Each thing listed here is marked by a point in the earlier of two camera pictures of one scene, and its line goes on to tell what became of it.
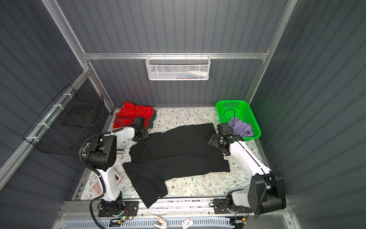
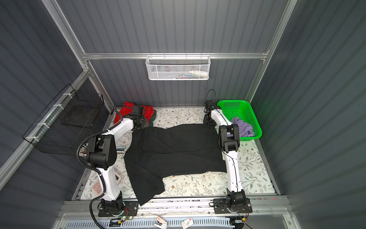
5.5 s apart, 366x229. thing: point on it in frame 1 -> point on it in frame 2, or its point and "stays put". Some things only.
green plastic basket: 238,109 stays put
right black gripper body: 217,141 -> 208,121
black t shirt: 154,158 stays put
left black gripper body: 143,134 -> 143,122
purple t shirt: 239,128 stays put
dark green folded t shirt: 152,119 stays put
